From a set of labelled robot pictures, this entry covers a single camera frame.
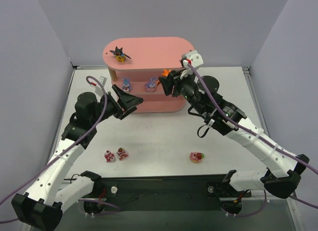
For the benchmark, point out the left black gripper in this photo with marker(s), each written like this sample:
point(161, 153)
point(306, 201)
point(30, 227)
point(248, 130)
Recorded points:
point(118, 108)

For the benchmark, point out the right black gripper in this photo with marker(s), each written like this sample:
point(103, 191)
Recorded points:
point(174, 82)

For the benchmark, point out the small purple bunny toy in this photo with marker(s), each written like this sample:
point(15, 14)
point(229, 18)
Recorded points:
point(126, 86)

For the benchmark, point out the orange spiky creature toy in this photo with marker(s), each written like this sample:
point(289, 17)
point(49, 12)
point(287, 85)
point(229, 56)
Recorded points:
point(165, 73)

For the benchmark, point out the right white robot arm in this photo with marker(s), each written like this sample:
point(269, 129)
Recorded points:
point(283, 170)

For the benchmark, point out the purple bunny donut toy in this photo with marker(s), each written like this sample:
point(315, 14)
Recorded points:
point(151, 85)

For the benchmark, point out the pink bear strawberry donut toy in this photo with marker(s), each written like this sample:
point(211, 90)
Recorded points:
point(196, 157)

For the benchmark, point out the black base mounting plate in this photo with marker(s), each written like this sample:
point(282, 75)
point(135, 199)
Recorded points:
point(165, 193)

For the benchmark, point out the black bat creature toy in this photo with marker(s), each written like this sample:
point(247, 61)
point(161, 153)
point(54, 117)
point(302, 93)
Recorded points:
point(119, 54)

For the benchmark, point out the pink three-tier shelf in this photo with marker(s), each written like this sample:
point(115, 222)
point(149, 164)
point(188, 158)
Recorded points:
point(149, 57)

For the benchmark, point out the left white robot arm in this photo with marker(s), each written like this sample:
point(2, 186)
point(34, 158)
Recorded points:
point(44, 202)

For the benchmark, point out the red white cake toy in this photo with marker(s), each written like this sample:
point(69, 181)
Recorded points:
point(109, 156)

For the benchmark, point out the strawberry cake bear toy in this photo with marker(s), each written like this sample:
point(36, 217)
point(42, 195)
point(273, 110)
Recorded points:
point(122, 154)

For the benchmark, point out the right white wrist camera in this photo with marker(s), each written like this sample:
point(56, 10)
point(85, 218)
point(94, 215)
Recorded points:
point(188, 61)

